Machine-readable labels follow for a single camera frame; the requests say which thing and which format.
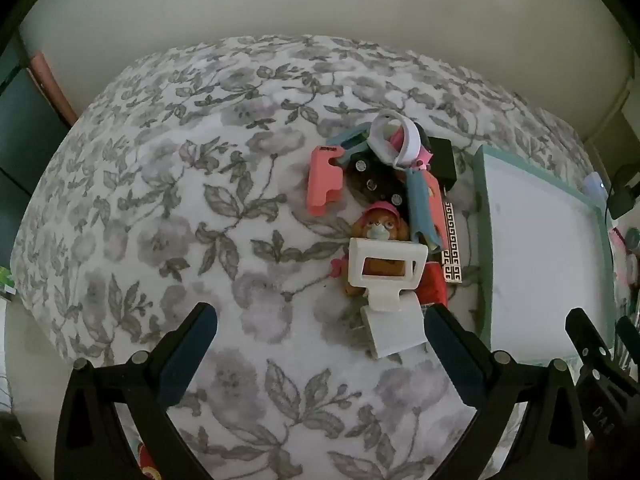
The black round-button controller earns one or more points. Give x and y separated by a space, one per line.
372 180

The pink teal clutter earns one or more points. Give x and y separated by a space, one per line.
627 255

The red packet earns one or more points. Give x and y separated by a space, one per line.
432 280

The grey floral bedspread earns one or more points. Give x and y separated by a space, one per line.
175 235

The blue toy knife green blade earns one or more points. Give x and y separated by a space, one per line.
420 205

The white charger block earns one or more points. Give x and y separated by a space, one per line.
395 330

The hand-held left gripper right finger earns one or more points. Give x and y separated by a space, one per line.
452 355

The red printed cloth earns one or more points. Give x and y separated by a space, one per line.
147 462

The pink smart band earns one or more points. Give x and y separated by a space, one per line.
398 138

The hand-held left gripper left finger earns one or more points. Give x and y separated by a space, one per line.
187 360

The green-rimmed white tray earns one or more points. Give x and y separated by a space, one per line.
540 240

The white device with light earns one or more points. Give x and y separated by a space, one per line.
592 183

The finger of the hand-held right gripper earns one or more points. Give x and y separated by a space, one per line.
582 332
627 335

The white phone stand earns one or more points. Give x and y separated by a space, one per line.
357 260

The green item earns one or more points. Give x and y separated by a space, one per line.
5 282

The white wristband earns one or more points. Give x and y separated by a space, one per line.
412 142

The toy dog with pink hat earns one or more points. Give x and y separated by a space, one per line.
380 225

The dark green cabinet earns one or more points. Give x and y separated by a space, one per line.
20 125

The salmon pink plastic clip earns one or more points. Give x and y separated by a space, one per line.
322 185

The black adapter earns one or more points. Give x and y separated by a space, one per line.
622 192

